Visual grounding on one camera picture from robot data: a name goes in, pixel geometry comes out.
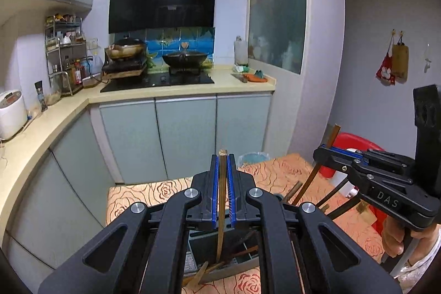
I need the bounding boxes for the black seasoning bottle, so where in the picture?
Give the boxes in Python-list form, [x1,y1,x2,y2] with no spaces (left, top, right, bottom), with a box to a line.
[34,80,49,113]

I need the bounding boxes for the short glass jar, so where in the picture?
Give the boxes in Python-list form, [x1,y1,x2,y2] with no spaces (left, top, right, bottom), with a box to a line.
[46,87,63,106]

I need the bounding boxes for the red plastic chair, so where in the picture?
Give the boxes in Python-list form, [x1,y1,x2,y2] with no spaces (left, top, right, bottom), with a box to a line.
[318,131,386,236]

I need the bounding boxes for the beige kitchen countertop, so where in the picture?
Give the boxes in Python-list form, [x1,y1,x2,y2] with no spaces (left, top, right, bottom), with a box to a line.
[0,64,277,234]

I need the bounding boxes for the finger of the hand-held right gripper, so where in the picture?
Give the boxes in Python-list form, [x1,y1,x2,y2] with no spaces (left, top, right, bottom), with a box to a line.
[320,144,416,174]
[313,147,414,189]

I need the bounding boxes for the black wok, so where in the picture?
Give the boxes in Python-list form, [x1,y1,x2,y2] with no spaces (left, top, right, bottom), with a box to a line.
[161,50,210,69]

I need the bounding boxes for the white rice cooker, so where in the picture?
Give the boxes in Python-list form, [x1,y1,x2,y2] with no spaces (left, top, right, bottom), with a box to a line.
[0,89,29,141]

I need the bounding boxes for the pot with lid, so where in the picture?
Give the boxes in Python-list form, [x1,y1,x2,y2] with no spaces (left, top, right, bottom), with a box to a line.
[104,37,147,61]

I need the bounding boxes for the trash bin with blue bag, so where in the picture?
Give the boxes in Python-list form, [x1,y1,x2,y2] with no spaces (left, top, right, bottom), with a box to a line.
[236,151,270,171]

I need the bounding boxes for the person's right forearm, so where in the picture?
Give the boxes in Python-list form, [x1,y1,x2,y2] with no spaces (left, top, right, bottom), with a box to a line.
[401,235,441,282]

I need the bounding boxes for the black chopstick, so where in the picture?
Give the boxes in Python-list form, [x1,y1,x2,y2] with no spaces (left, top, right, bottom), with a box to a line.
[314,185,341,210]
[327,197,359,219]

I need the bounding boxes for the person's right hand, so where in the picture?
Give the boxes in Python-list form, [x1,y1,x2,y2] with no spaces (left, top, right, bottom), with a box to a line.
[382,215,441,257]

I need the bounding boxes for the metal spice rack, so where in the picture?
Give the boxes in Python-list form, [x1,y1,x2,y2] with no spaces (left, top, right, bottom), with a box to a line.
[44,14,87,97]

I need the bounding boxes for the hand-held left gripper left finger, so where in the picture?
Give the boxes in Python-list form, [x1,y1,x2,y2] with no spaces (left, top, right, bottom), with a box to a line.
[38,154,219,294]

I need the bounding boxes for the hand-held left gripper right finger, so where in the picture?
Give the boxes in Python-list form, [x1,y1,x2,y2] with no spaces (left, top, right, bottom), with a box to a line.
[227,154,402,294]

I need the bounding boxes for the brown wooden chopstick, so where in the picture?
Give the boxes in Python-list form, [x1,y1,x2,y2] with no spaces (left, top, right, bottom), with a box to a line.
[224,243,260,263]
[283,180,303,204]
[182,260,210,288]
[292,123,342,207]
[216,150,229,264]

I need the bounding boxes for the blue landscape tile backsplash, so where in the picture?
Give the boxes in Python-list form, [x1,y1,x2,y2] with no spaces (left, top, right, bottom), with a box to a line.
[144,26,216,68]

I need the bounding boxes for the black induction cooker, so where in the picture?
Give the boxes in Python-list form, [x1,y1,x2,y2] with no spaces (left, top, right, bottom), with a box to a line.
[101,59,147,80]

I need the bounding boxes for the brown hanging bamboo mat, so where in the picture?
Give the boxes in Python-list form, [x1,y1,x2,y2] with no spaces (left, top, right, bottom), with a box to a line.
[392,31,410,82]

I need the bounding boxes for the frosted glass window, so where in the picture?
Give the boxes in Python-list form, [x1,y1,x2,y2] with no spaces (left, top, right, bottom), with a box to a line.
[247,0,308,75]

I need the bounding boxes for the white wall hook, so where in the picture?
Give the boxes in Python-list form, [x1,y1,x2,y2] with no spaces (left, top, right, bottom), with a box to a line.
[423,44,434,71]

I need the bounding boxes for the red label sauce bottle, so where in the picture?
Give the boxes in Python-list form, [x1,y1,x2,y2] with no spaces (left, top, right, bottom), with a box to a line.
[72,59,84,86]

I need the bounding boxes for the floral orange tablecloth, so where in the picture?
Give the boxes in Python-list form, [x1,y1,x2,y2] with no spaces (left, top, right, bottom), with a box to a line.
[106,153,394,294]

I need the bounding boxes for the black utensil holder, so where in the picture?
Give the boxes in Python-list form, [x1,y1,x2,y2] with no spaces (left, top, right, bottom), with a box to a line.
[186,228,263,284]

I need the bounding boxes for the grey base cabinets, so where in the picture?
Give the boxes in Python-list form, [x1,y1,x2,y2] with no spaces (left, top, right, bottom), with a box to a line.
[0,92,273,281]

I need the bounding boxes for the white plastic jug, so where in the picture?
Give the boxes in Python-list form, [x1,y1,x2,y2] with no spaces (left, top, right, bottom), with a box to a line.
[234,35,249,65]

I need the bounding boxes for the clear plastic oil jug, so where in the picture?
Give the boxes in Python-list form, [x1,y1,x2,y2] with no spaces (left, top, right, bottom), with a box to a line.
[90,52,104,75]

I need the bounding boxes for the red hanging cloth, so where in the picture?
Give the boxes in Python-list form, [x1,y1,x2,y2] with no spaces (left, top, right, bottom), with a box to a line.
[375,35,397,87]

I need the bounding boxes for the black glass cooktop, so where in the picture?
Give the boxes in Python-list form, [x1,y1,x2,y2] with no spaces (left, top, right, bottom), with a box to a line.
[99,72,216,94]

